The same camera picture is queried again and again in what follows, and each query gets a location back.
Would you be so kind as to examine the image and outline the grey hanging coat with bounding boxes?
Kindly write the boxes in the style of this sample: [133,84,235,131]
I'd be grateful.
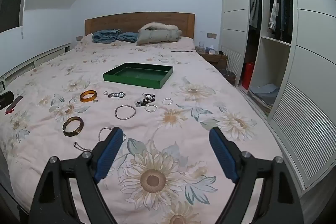
[249,0,261,29]

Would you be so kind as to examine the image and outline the green jewelry tray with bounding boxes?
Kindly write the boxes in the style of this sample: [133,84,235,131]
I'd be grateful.
[103,63,174,90]

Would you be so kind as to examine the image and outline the wooden headboard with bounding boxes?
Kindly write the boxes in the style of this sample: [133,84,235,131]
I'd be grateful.
[85,13,195,41]

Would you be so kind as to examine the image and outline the grey fur-trimmed jacket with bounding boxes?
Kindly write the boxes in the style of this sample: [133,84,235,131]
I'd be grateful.
[136,22,182,46]

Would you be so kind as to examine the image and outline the blue knit blanket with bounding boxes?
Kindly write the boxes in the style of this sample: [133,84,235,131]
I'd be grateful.
[92,29,139,44]

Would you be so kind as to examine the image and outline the thin silver chain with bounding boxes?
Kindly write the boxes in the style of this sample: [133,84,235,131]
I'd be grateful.
[73,141,93,152]

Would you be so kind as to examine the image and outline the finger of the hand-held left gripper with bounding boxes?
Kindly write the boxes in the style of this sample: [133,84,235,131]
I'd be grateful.
[5,96,24,115]

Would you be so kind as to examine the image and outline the dark hanging clothes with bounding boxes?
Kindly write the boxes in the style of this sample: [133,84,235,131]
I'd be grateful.
[278,0,293,42]

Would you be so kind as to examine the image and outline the dark olive bangle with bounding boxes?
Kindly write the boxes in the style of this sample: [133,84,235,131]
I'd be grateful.
[62,116,84,137]

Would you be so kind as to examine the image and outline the thin silver bangle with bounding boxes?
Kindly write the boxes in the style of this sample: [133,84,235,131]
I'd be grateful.
[115,105,137,120]

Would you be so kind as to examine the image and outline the folded grey clothes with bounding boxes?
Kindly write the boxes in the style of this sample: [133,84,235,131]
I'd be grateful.
[248,84,280,114]

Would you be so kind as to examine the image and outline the black and white beaded bracelet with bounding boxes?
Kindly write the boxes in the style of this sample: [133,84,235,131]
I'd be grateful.
[135,93,156,108]

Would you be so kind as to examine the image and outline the wooden nightstand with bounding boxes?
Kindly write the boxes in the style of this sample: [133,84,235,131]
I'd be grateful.
[198,52,228,69]

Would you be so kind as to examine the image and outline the striped hanging shirt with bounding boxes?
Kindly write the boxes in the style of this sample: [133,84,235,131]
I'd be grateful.
[268,0,279,30]

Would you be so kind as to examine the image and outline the amber orange bangle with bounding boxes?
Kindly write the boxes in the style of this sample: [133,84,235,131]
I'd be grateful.
[80,90,97,103]

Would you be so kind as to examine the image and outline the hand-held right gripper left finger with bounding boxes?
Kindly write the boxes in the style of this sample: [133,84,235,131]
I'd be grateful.
[28,127,124,224]

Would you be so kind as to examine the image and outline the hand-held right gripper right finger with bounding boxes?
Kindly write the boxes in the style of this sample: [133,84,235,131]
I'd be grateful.
[209,126,305,224]

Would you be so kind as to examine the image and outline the white wardrobe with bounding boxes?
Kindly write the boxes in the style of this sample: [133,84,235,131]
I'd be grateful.
[220,0,336,190]

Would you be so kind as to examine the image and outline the pearl bead bracelet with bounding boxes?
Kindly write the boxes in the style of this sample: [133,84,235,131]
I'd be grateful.
[98,127,126,143]

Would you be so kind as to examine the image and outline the dark wicker basket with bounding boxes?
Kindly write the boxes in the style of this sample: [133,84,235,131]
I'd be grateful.
[218,69,235,85]

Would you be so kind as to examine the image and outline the red bag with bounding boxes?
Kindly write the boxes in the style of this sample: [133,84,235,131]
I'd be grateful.
[241,62,255,90]

